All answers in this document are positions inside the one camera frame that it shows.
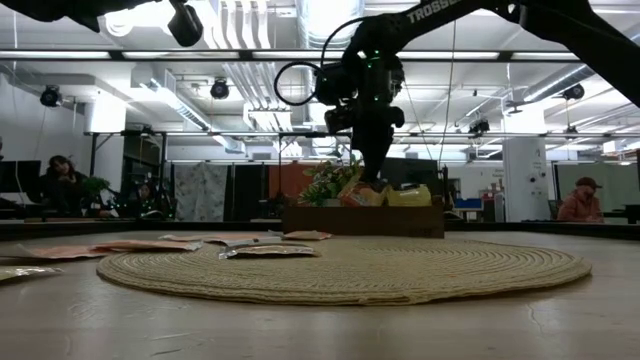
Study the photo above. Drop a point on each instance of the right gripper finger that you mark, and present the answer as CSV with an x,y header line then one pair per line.
x,y
366,160
382,157

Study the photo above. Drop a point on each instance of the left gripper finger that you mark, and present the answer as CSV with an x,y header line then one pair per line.
x,y
185,25

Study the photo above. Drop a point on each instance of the brown wooden compartment box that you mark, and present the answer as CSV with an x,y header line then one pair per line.
x,y
360,222

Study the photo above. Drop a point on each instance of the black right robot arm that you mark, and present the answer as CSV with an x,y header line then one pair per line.
x,y
440,12

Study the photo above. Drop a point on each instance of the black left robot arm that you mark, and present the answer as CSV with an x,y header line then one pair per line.
x,y
50,7

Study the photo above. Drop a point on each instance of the black overhead beam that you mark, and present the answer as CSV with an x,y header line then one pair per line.
x,y
200,55

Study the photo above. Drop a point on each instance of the black monitor screen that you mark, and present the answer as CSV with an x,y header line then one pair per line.
x,y
415,172
22,176

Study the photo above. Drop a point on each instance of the green plant in white pot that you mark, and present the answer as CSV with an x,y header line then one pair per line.
x,y
325,185

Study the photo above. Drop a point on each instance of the black ceiling spotlight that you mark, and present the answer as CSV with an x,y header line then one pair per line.
x,y
574,91
220,89
50,96
479,127

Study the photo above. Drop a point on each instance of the orange partition panel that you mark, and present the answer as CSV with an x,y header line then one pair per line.
x,y
287,177

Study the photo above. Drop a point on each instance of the round woven placemat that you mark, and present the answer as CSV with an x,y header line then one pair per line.
x,y
350,275

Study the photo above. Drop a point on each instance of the grey patterned curtain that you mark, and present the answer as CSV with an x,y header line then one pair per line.
x,y
202,190

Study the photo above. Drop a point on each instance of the person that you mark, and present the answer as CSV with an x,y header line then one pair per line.
x,y
145,197
62,187
580,202

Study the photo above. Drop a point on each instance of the small background potted plant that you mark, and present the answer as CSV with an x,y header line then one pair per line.
x,y
95,186

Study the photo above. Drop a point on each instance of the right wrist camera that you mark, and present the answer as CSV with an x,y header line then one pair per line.
x,y
340,120

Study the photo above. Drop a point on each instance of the black background rig frame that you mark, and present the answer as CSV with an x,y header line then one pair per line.
x,y
315,134

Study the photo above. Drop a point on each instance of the white ceiling air duct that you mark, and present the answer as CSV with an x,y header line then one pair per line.
x,y
325,25

